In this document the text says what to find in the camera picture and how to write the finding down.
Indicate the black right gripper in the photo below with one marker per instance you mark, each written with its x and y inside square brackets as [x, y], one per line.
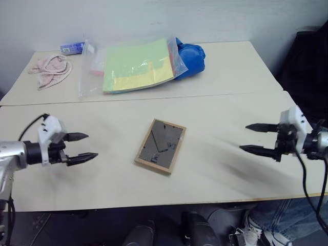
[285, 139]

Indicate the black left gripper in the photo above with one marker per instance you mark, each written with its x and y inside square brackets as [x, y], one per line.
[55, 152]

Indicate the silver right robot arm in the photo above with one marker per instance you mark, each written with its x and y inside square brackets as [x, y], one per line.
[321, 142]

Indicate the clear plastic zip bag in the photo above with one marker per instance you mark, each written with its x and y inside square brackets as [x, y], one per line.
[87, 82]

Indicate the blue jeans leg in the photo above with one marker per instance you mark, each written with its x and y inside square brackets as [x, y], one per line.
[287, 215]

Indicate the black chair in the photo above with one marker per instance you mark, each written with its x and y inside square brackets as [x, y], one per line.
[305, 71]

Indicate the pink towel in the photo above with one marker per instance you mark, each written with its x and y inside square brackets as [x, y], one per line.
[52, 69]

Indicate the pink packet in bag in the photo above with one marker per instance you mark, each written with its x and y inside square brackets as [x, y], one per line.
[98, 66]

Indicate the grey rounded shape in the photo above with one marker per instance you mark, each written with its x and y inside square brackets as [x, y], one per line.
[225, 217]

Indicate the white sneaker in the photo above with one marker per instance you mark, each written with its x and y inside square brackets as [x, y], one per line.
[256, 230]

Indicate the coloured paper stack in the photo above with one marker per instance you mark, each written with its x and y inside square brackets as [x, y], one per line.
[133, 66]

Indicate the blue printed small box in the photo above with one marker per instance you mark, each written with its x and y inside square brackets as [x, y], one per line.
[71, 48]

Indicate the blue soft cloth bundle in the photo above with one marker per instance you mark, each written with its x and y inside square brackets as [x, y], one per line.
[192, 57]

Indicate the dark rounded shape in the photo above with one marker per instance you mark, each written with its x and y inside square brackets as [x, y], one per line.
[139, 237]
[198, 230]

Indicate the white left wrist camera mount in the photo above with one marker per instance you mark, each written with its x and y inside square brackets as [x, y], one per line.
[48, 126]

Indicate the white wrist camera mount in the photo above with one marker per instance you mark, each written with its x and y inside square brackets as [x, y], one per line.
[48, 126]
[294, 116]

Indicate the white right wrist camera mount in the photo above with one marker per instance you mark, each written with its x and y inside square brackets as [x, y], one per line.
[294, 116]

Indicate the wooden picture frame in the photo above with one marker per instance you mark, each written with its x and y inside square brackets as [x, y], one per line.
[160, 147]

